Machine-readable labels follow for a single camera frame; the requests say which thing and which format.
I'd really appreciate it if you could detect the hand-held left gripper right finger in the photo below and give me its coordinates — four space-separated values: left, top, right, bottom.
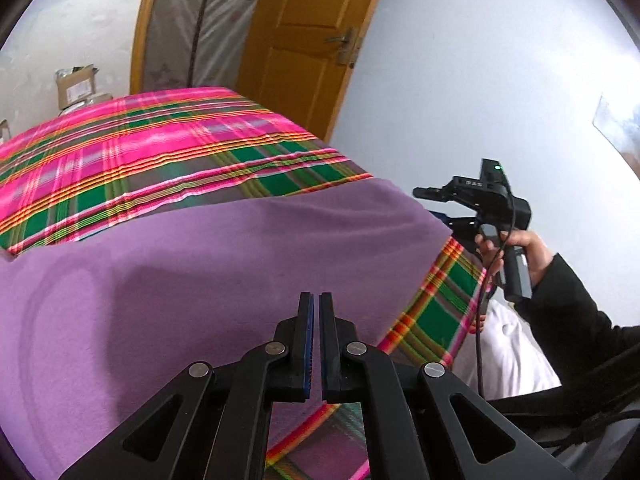
319 291 576 480

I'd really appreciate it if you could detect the white bedding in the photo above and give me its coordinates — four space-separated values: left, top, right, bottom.
452 297 563 401

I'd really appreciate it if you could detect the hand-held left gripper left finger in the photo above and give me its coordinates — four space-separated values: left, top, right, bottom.
59 291 317 480

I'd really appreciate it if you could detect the wooden door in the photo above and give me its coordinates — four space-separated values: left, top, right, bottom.
235 0 391 143

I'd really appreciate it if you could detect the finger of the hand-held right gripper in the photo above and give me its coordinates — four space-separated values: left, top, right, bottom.
432 211 481 251
412 185 481 211

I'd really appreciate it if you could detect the purple sweater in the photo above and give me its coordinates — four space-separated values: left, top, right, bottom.
0 177 453 480

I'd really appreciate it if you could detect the brown labelled cardboard box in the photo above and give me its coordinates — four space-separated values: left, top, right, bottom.
54 64 101 110

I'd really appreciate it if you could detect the person's right forearm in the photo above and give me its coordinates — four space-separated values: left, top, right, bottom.
530 252 640 411

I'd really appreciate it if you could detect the clear plastic door curtain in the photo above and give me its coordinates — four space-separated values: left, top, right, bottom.
142 0 271 96

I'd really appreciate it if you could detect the metal door handle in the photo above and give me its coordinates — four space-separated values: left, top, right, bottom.
324 27 362 67

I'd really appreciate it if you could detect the wall poster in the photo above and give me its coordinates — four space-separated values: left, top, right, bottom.
592 94 640 178

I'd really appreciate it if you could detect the pink plaid bed sheet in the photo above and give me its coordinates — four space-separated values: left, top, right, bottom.
0 87 493 480

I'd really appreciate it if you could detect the person's right hand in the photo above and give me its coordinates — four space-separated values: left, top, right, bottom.
474 225 556 289

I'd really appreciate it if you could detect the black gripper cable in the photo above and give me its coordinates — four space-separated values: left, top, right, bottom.
472 190 516 401

